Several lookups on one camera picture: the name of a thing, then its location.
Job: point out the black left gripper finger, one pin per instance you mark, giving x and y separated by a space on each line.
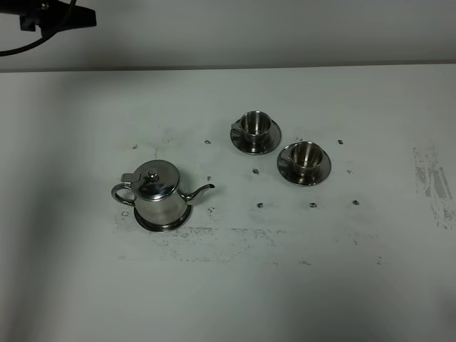
56 16

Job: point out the stainless steel teapot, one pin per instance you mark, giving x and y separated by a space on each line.
153 191

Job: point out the rear stainless steel teacup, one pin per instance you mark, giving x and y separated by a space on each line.
253 127

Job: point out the stainless steel teacup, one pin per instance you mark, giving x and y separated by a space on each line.
305 158
253 127

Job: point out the rear stainless steel saucer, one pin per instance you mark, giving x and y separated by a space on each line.
271 143

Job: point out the stainless steel saucer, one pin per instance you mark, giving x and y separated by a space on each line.
271 143
288 175

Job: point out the front stainless steel saucer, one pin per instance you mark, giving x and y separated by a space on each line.
288 175

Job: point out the front stainless steel teacup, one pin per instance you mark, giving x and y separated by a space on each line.
305 158

